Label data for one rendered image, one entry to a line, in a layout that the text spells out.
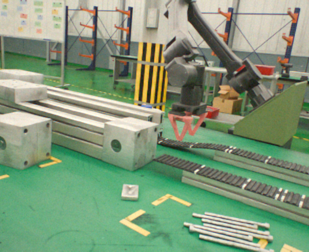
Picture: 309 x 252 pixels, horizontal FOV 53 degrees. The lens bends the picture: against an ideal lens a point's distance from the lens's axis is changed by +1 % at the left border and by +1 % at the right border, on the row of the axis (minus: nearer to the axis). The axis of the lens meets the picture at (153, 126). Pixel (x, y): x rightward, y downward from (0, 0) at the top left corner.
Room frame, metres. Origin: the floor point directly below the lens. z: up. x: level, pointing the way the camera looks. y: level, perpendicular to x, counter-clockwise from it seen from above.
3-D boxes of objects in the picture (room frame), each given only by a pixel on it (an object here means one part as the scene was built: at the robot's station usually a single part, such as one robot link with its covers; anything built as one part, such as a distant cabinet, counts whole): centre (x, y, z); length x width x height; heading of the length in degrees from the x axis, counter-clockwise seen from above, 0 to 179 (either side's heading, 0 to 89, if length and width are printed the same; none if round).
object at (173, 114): (0.82, -0.08, 0.86); 0.07 x 0.07 x 0.09; 59
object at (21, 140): (0.66, 0.29, 0.83); 0.11 x 0.10 x 0.10; 159
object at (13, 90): (0.94, 0.43, 0.87); 0.16 x 0.11 x 0.07; 60
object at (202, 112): (0.86, -0.11, 0.86); 0.07 x 0.07 x 0.09; 59
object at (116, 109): (1.10, 0.34, 0.82); 0.80 x 0.10 x 0.09; 60
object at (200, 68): (0.83, -0.09, 0.99); 0.07 x 0.06 x 0.07; 150
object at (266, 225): (0.47, -0.16, 0.78); 0.11 x 0.01 x 0.01; 77
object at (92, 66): (11.08, 2.61, 1.10); 3.30 x 0.90 x 2.20; 55
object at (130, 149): (0.72, 0.04, 0.83); 0.12 x 0.09 x 0.10; 150
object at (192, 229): (0.42, -0.12, 0.78); 0.11 x 0.01 x 0.01; 76
